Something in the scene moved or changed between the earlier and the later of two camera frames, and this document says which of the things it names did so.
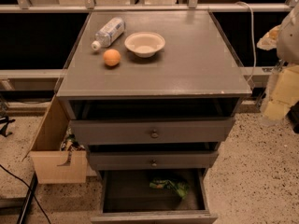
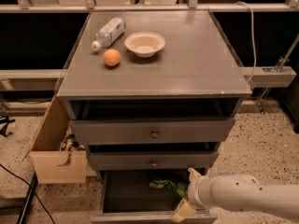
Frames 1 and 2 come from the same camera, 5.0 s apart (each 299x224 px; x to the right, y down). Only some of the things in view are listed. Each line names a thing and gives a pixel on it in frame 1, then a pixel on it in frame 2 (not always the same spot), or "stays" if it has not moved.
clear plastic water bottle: [107, 34] stays
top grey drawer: [118, 131] stays
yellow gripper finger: [282, 92] -> [183, 210]
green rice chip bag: [180, 188] stays
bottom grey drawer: [126, 197] stays
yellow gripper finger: [269, 41] -> [193, 175]
